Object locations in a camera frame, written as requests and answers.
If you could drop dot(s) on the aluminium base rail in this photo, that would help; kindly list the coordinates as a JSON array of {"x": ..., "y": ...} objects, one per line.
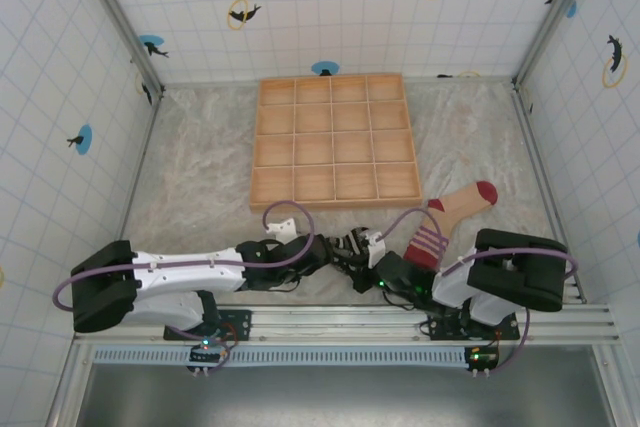
[{"x": 340, "y": 319}]

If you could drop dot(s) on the beige sock with red toe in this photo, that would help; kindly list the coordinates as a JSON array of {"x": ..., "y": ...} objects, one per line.
[{"x": 450, "y": 212}]

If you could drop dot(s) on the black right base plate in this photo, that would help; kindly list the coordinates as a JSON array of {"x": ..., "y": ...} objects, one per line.
[{"x": 440, "y": 329}]

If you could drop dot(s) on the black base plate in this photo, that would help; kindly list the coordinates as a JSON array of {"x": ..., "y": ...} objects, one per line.
[
  {"x": 235, "y": 322},
  {"x": 440, "y": 329}
]

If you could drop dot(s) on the right circuit board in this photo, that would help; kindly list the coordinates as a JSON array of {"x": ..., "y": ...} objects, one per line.
[{"x": 482, "y": 357}]

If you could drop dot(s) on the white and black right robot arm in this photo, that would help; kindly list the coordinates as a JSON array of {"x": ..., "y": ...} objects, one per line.
[{"x": 505, "y": 277}]

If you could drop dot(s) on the left circuit board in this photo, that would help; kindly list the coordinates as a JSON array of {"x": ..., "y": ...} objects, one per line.
[{"x": 205, "y": 351}]

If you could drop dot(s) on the grey metal panel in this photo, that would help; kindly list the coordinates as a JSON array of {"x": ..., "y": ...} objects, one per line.
[{"x": 350, "y": 397}]

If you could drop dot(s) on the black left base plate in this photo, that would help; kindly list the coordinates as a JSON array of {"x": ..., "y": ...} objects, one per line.
[{"x": 235, "y": 322}]

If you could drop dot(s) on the aluminium frame post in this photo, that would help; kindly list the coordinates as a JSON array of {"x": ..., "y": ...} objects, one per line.
[
  {"x": 120, "y": 22},
  {"x": 555, "y": 12}
]

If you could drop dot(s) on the black and white patterned sock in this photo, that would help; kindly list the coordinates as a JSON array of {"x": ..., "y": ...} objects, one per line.
[{"x": 352, "y": 239}]

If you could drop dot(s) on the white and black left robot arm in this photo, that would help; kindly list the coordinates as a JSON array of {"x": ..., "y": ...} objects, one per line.
[{"x": 165, "y": 277}]

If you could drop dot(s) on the wooden compartment tray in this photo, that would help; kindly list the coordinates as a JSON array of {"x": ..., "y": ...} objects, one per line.
[{"x": 335, "y": 142}]

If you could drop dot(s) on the circuit board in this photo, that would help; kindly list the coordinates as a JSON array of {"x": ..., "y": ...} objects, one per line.
[
  {"x": 482, "y": 357},
  {"x": 205, "y": 351}
]

